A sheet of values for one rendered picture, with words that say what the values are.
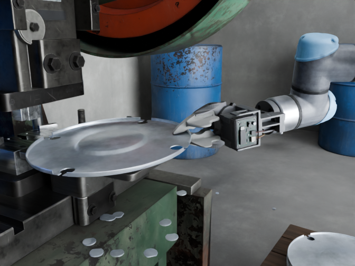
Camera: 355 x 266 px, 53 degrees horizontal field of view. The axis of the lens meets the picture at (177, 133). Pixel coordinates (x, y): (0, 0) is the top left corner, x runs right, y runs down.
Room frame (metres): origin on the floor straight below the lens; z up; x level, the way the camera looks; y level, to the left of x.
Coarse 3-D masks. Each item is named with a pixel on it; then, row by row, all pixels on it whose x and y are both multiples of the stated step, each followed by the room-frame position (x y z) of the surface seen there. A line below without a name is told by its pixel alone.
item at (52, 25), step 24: (24, 0) 0.62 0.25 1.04; (48, 0) 0.66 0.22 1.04; (72, 0) 0.72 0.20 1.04; (48, 24) 0.66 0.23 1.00; (72, 24) 0.71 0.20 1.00; (0, 48) 0.61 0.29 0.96; (24, 48) 0.61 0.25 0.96; (48, 48) 0.62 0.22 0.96; (72, 48) 0.67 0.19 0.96; (0, 72) 0.61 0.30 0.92; (24, 72) 0.60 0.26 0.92; (48, 72) 0.61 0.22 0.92; (72, 72) 0.66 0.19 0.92
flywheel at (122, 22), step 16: (128, 0) 1.02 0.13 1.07; (144, 0) 1.00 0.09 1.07; (160, 0) 0.97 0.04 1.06; (176, 0) 0.91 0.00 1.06; (192, 0) 0.90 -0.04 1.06; (208, 0) 0.91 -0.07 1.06; (112, 16) 1.00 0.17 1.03; (128, 16) 0.98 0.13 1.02; (144, 16) 0.96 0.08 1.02; (160, 16) 0.93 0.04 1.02; (176, 16) 0.91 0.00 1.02; (192, 16) 0.95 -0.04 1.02; (96, 32) 1.03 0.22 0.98; (112, 32) 1.00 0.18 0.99; (128, 32) 0.98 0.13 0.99; (144, 32) 0.96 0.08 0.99; (160, 32) 0.97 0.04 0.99
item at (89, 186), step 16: (64, 176) 0.59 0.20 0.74; (112, 176) 0.52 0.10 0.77; (128, 176) 0.50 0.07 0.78; (64, 192) 0.59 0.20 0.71; (80, 192) 0.58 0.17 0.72; (96, 192) 0.60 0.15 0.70; (112, 192) 0.64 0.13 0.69; (80, 208) 0.58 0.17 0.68; (96, 208) 0.59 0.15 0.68; (80, 224) 0.58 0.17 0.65
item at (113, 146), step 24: (96, 120) 0.75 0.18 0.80; (120, 120) 0.76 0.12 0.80; (144, 120) 0.75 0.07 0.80; (168, 120) 0.72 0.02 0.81; (48, 144) 0.63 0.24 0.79; (72, 144) 0.62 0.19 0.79; (96, 144) 0.60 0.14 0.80; (120, 144) 0.59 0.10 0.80; (144, 144) 0.60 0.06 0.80; (168, 144) 0.59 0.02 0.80; (48, 168) 0.51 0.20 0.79; (72, 168) 0.51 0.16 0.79; (96, 168) 0.50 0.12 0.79; (120, 168) 0.50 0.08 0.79; (144, 168) 0.49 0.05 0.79
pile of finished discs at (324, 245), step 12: (300, 240) 0.94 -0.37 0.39; (312, 240) 0.95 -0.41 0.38; (324, 240) 0.94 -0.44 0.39; (336, 240) 0.94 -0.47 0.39; (348, 240) 0.94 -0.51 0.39; (288, 252) 0.88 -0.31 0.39; (300, 252) 0.88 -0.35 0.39; (312, 252) 0.88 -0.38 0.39; (324, 252) 0.87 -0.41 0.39; (336, 252) 0.87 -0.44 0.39; (348, 252) 0.87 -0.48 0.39; (288, 264) 0.84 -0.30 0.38; (300, 264) 0.83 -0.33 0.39; (312, 264) 0.83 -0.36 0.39; (324, 264) 0.82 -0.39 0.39; (336, 264) 0.82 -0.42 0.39; (348, 264) 0.82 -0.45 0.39
